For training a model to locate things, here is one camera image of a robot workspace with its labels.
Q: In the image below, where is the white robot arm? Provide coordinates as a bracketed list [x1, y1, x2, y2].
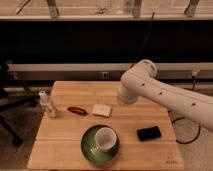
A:
[117, 59, 213, 132]

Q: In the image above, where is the small white bottle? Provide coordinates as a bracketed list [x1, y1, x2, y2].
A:
[39, 91, 57, 118]

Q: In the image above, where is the red oblong object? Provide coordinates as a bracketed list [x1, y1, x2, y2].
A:
[67, 106, 87, 115]

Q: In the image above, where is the white cup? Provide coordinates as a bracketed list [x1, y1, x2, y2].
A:
[95, 127, 117, 152]

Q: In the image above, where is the green plate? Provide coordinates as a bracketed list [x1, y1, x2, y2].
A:
[81, 125, 120, 165]

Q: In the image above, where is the black smartphone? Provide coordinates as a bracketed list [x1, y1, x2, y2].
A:
[137, 126, 161, 141]

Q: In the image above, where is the black office chair base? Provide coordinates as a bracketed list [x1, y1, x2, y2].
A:
[0, 60, 39, 148]

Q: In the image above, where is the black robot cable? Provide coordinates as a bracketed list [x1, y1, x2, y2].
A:
[169, 111, 202, 145]

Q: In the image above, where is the black hanging cable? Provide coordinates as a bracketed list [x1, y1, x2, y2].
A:
[129, 11, 156, 69]

